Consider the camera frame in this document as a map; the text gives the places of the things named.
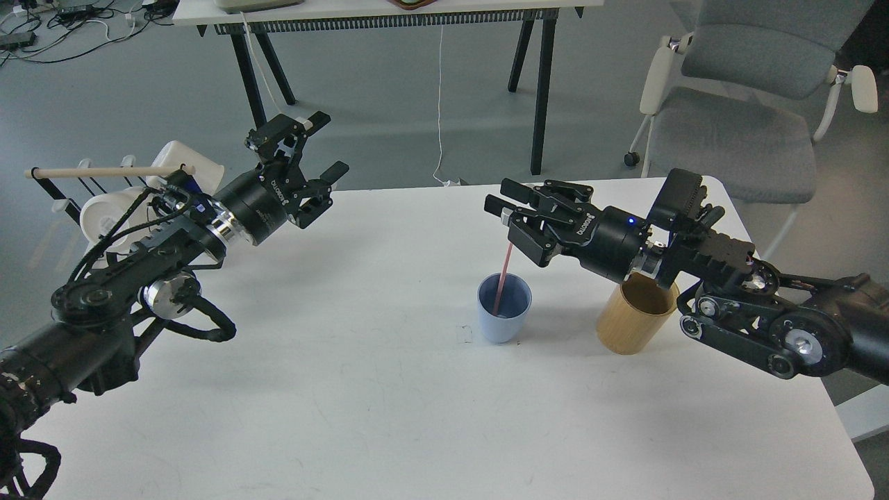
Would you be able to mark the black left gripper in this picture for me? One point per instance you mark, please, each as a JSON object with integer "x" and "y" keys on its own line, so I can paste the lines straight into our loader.
{"x": 262, "y": 202}

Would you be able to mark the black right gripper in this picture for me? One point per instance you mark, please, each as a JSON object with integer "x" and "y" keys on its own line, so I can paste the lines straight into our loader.
{"x": 605, "y": 241}

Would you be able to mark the pink chopstick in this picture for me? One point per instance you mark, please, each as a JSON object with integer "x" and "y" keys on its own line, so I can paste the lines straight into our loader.
{"x": 501, "y": 278}

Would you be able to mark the blue plastic cup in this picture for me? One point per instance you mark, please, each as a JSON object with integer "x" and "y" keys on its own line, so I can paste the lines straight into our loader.
{"x": 503, "y": 308}

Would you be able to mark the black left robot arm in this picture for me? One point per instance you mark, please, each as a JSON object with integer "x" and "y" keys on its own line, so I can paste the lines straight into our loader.
{"x": 110, "y": 311}

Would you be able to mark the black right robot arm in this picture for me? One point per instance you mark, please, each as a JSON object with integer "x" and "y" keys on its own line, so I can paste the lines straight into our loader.
{"x": 741, "y": 305}

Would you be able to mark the bamboo wooden holder cup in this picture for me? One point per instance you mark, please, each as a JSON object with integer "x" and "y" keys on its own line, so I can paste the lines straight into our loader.
{"x": 634, "y": 312}

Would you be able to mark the white mug rear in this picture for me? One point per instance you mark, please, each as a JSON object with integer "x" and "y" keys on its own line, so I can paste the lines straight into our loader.
{"x": 207, "y": 173}

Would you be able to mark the white mug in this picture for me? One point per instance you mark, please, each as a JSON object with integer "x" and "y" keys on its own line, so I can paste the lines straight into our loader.
{"x": 207, "y": 173}
{"x": 101, "y": 213}

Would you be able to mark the white table with black legs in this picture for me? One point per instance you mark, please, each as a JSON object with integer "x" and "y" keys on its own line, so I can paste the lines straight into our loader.
{"x": 250, "y": 28}

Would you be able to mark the white mug front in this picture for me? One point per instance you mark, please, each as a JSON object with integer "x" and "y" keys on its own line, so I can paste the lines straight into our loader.
{"x": 101, "y": 213}

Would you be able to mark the grey office chair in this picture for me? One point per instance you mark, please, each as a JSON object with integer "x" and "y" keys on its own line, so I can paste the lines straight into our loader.
{"x": 760, "y": 153}

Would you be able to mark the black wire cup rack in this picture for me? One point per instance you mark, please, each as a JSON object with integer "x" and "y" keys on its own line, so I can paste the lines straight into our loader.
{"x": 70, "y": 193}

